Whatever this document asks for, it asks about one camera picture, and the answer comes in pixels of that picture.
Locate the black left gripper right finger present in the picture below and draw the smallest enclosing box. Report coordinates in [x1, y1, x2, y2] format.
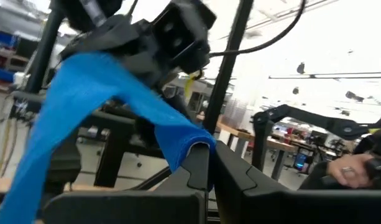
[211, 140, 381, 224]

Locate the wooden workbench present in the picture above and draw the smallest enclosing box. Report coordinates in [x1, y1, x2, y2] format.
[196, 113, 300, 181]

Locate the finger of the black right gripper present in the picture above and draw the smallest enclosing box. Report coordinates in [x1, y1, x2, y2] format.
[127, 55, 178, 91]

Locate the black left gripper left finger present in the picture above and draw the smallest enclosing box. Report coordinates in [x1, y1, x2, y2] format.
[42, 142, 211, 224]

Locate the person's hand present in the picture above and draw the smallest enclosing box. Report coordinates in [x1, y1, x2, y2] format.
[326, 154, 379, 189]

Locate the person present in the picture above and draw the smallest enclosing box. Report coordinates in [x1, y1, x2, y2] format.
[298, 111, 381, 191]

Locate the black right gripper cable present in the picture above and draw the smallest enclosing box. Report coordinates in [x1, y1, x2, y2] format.
[208, 0, 306, 58]

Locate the yellow tag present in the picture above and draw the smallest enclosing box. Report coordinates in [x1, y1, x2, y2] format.
[183, 70, 204, 98]

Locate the blue elastic bandage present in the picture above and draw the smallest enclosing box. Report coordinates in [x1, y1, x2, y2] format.
[0, 51, 218, 224]

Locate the long ceiling light bar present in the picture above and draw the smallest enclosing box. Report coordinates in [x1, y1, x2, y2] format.
[269, 72, 381, 80]

